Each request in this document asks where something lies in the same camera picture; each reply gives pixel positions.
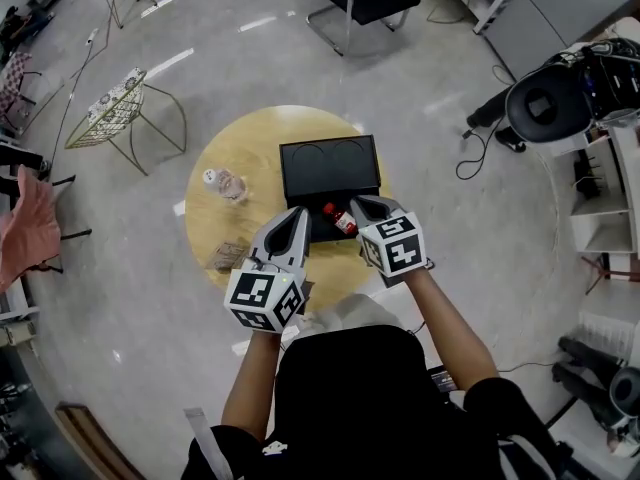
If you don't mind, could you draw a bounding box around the person's black shirt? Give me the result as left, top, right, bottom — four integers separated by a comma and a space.
180, 325, 571, 480

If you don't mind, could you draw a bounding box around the black power cable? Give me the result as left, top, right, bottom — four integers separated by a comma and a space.
454, 117, 507, 182

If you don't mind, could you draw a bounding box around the white cabinet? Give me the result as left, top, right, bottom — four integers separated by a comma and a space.
549, 117, 640, 284

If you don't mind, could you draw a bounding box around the white metal rack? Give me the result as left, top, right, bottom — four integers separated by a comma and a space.
0, 262, 41, 334

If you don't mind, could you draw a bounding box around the checkered cloth table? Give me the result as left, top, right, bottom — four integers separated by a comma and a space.
0, 51, 35, 132

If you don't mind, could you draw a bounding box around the grey refrigerator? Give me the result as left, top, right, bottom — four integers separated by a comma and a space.
482, 0, 637, 82

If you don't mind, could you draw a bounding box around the black waist device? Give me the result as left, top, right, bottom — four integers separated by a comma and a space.
429, 365, 456, 394

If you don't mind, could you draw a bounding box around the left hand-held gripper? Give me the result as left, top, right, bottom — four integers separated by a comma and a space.
223, 206, 314, 335

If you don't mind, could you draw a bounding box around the wooden bench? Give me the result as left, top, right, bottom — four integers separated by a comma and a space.
54, 401, 146, 480

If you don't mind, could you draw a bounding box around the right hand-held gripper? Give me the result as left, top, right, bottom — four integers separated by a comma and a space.
348, 195, 436, 289

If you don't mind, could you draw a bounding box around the white shelf unit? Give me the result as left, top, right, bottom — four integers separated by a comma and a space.
472, 0, 539, 35

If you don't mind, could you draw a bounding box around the clear plastic water bottle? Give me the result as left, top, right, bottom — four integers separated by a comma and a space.
202, 167, 248, 203

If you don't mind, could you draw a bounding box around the small red bottle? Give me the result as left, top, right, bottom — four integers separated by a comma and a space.
322, 202, 360, 236

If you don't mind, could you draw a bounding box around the grey shoulder strap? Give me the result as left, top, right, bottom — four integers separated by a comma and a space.
183, 407, 227, 480

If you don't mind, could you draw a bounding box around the small printed packet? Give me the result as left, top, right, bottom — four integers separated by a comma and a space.
204, 237, 251, 273

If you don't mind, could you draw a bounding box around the pink cloth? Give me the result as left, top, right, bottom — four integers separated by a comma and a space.
0, 165, 64, 294

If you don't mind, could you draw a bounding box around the black box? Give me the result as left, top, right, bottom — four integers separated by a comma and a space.
278, 134, 384, 243

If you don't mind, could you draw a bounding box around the person's left forearm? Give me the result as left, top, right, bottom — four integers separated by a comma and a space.
221, 330, 282, 442

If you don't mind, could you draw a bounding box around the person's right forearm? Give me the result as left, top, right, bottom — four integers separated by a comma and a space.
402, 267, 501, 404

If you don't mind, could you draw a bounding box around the round wooden table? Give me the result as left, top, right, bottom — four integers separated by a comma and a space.
183, 105, 396, 314

